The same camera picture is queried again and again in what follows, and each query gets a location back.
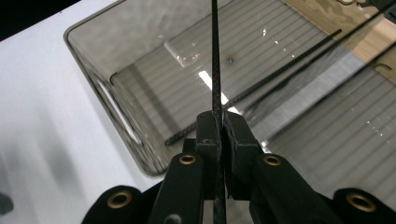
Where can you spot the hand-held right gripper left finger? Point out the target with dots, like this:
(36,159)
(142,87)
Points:
(183,186)

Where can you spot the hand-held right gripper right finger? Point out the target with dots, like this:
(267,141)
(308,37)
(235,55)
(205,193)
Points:
(271,186)

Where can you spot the black chopstick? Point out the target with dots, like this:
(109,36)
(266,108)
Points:
(215,62)
(280,69)

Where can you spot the clear grey plastic bin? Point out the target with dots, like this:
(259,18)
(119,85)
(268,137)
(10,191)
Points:
(342,140)
(140,56)

